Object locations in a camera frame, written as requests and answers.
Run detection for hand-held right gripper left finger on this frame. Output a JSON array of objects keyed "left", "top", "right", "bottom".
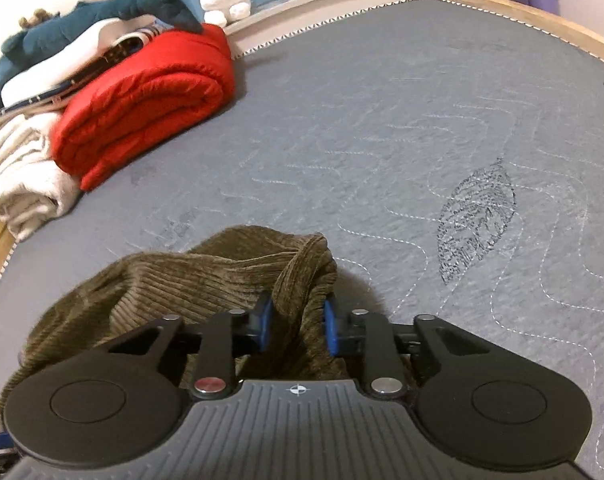
[{"left": 99, "top": 292, "right": 275, "bottom": 402}]

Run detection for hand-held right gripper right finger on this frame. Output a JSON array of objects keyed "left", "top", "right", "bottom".
[{"left": 323, "top": 296, "right": 489, "bottom": 402}]

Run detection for olive corduroy pants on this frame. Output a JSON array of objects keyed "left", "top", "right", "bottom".
[{"left": 0, "top": 226, "right": 425, "bottom": 428}]

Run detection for grey quilted mattress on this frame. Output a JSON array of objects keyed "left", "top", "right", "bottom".
[{"left": 0, "top": 0, "right": 604, "bottom": 480}]

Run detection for folded red blanket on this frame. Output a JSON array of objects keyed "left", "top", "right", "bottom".
[{"left": 49, "top": 22, "right": 237, "bottom": 192}]

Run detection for folded cream blanket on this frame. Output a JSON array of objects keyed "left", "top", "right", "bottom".
[{"left": 0, "top": 109, "right": 83, "bottom": 241}]

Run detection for white pillow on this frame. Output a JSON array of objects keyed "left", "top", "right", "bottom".
[{"left": 0, "top": 17, "right": 158, "bottom": 108}]

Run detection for blue shark plush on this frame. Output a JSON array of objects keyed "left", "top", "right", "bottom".
[{"left": 0, "top": 0, "right": 205, "bottom": 111}]

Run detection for small brown plush toy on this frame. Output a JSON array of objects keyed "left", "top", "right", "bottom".
[{"left": 19, "top": 8, "right": 56, "bottom": 31}]

